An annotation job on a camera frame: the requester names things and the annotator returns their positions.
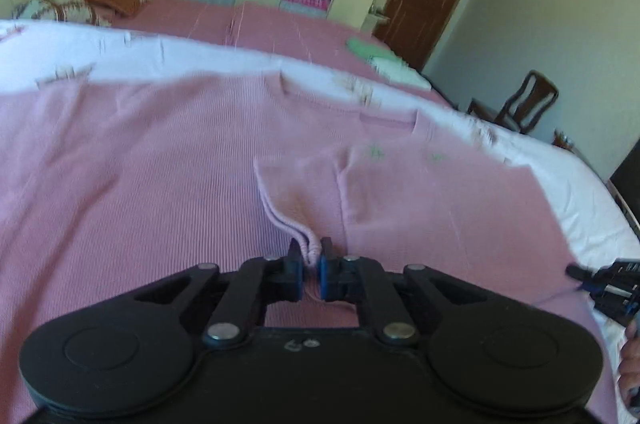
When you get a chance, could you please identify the wooden tv cabinet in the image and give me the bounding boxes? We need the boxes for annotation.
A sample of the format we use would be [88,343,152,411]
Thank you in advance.
[552,129,580,155]

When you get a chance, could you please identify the white floral quilt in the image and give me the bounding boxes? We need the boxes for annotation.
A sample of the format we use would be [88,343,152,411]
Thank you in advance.
[1,21,639,423]

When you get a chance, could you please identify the green folded garment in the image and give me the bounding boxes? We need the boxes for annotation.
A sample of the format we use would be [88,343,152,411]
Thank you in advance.
[345,36,398,62]

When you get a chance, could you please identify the person's right hand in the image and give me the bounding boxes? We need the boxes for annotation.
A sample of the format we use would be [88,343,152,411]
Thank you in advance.
[617,321,640,410]

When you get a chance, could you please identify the black television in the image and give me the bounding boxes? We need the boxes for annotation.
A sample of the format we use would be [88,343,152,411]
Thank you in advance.
[611,145,640,221]

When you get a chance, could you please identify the pink knit sweater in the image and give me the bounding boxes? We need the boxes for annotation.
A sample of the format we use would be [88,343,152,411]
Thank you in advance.
[1,74,597,423]

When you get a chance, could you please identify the pink checked bed sheet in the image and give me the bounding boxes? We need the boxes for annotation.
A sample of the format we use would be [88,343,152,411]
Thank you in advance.
[98,0,457,108]

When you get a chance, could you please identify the white folded garment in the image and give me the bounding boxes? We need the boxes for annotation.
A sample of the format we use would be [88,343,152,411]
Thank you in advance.
[369,57,432,91]

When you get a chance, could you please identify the white patterned pillow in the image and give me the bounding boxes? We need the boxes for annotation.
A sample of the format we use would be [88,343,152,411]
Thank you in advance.
[11,0,111,27]

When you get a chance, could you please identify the dark wooden chair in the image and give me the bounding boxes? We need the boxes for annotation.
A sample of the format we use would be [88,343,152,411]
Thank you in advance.
[466,70,560,135]

